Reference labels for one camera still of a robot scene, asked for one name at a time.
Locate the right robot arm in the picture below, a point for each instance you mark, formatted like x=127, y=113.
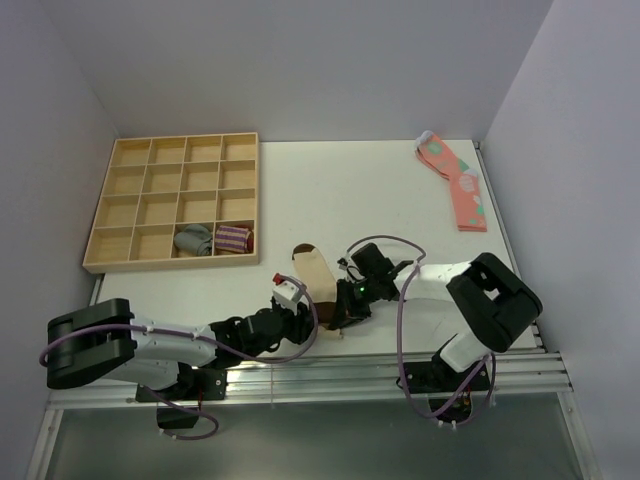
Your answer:
x=496, y=305

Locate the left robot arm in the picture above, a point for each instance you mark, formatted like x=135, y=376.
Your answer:
x=107, y=340

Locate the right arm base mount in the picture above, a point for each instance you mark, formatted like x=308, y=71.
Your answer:
x=469, y=392

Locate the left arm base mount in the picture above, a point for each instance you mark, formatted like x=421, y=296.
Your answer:
x=180, y=407

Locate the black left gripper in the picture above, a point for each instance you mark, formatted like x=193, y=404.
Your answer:
x=301, y=323

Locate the cream and brown sock pair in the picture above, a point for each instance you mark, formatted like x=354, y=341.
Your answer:
x=313, y=270

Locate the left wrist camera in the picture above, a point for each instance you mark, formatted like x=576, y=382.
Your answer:
x=285, y=293

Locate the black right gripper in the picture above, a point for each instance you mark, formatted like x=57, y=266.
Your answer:
x=347, y=311

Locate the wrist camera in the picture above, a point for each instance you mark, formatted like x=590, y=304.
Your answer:
x=352, y=272
x=285, y=293

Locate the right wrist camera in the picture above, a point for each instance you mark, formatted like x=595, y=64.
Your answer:
x=352, y=272

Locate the aluminium front rail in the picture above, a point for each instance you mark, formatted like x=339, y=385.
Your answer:
x=328, y=379

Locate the grey rolled sock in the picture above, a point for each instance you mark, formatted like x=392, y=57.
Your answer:
x=194, y=239

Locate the wooden compartment tray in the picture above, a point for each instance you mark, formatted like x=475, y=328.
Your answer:
x=155, y=186

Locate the pink patterned sock pair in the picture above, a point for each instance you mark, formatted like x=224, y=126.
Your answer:
x=463, y=181

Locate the purple striped rolled sock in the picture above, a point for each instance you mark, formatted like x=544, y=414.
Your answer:
x=233, y=239

